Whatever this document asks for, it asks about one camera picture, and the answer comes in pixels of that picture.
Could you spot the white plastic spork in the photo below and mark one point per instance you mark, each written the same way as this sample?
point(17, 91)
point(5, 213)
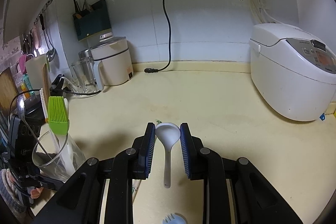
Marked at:
point(66, 105)

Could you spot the disposable chopsticks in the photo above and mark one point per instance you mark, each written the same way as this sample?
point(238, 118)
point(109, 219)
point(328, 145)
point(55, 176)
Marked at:
point(134, 190)

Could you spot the wooden handled metal fork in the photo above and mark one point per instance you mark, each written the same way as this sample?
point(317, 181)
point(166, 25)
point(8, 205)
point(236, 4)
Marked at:
point(46, 83)

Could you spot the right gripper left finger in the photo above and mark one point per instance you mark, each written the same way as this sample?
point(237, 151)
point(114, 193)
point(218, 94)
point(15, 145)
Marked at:
point(132, 164)

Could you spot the clear drinking glass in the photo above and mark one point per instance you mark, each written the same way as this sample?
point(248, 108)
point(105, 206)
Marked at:
point(59, 159)

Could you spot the beige electric kettle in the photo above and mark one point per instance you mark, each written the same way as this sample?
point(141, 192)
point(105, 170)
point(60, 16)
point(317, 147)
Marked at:
point(112, 64)

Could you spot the green silicone brush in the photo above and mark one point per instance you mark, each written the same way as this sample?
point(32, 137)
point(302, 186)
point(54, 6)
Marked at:
point(59, 123)

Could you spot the white chopsticks pair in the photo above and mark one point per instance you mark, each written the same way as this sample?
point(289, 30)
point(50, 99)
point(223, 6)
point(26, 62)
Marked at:
point(44, 107)

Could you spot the white rice cooker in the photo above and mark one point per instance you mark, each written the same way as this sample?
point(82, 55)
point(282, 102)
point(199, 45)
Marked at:
point(293, 70)

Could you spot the wooden cutting board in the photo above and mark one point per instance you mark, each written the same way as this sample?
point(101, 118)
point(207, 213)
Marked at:
point(8, 90)

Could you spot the small white ceramic spoon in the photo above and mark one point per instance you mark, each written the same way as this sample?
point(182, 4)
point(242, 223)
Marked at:
point(168, 134)

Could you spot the long metal spoon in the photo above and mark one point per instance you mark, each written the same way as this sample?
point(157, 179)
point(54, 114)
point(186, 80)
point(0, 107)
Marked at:
point(22, 115)

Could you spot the left hand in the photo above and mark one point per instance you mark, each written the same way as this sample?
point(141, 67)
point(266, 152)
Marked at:
point(36, 192)

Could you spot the left white knit sleeve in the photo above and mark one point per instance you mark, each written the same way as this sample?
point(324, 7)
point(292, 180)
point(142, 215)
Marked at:
point(9, 193)

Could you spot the white plastic pitcher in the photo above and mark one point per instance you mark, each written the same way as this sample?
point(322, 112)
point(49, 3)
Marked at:
point(34, 68)

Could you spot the dark green knife holder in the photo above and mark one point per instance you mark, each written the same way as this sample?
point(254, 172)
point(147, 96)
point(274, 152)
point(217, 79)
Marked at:
point(88, 23)

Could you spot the clear glass jar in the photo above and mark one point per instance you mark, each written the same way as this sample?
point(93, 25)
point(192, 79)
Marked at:
point(83, 69)

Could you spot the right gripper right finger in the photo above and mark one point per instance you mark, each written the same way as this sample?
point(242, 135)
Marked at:
point(202, 163)

